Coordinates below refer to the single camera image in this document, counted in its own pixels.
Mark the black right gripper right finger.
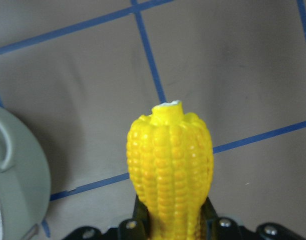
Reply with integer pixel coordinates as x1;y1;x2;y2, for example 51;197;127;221
201;198;305;240

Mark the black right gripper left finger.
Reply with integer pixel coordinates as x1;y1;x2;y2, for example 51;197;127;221
65;197;150;240

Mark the yellow toy corn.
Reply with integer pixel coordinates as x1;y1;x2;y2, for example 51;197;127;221
126;100;214;240

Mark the pale green electric pot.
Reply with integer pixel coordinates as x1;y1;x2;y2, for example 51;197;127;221
0;107;51;240

